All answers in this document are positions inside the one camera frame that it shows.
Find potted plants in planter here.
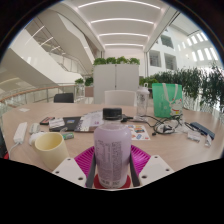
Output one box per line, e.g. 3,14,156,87
74,77,94,98

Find tangle of black cables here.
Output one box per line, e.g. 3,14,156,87
121,113,188,136

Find small white folded packet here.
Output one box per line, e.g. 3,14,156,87
186,129,202,143

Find clear bottle with white cap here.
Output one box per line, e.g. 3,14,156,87
135,83,151,118

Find green tote bag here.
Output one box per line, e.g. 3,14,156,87
151,82,184,119

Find white cabinet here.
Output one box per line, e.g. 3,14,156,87
93,63,141,105

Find small red and black box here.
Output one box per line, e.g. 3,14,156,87
39,116,56,126

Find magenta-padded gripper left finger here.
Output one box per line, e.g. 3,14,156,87
52,145,98,190

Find glass railing with wooden handrail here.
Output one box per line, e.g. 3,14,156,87
0,83,79,108

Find white power strip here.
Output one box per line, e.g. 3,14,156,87
12,121,29,145

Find white printed packet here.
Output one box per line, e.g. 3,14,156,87
48,117,66,130

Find green plants on cabinet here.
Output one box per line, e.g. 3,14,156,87
92,56,141,66

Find colourful sticker sheet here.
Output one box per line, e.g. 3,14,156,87
126,124,151,141

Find group of ceiling light strips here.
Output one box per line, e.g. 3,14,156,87
77,0,162,48

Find dark blue flat case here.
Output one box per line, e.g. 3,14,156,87
189,121,216,140

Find small white wedge-shaped object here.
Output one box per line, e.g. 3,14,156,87
204,134,213,148

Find open printed booklet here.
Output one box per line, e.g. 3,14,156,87
73,110,105,133

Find small teal packet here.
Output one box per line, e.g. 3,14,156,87
61,132,75,141

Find black notebook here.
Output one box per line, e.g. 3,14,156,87
49,115,83,133

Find pale yellow mug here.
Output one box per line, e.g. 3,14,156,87
34,131,70,172

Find long green hedge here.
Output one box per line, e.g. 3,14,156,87
139,64,224,113

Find small grey-white oval device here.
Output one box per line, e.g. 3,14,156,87
29,122,41,135

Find purple drink bottle black cap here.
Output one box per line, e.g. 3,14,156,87
93,107,133,190

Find white power strip cable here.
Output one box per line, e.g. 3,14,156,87
8,142,19,158

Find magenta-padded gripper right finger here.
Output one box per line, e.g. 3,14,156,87
129,144,175,188

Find white chair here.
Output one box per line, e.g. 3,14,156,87
104,89,138,107

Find black chair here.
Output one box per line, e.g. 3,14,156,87
53,92,75,104

